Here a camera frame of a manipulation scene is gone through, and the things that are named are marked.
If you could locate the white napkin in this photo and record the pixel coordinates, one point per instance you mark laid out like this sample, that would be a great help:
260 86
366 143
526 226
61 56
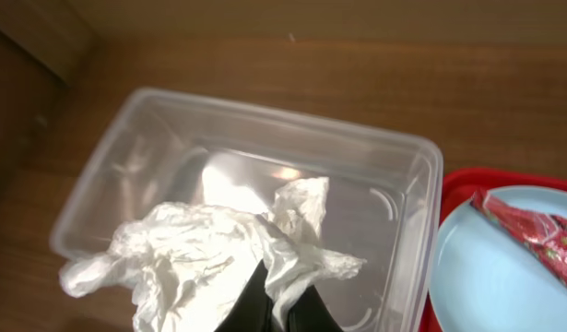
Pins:
188 265

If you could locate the light blue plate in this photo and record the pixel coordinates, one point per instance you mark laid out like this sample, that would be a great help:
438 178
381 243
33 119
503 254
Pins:
483 280

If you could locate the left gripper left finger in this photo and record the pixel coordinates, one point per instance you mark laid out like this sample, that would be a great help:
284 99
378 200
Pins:
252 312

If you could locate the red serving tray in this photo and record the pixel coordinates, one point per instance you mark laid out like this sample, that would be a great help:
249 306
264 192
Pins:
524 191

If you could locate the clear plastic waste bin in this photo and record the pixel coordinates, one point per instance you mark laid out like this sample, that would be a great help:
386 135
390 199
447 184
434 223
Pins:
382 206

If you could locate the red snack wrapper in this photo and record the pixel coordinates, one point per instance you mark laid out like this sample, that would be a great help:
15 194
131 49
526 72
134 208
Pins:
543 235

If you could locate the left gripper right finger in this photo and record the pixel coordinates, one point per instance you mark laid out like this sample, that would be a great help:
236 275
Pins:
309 314

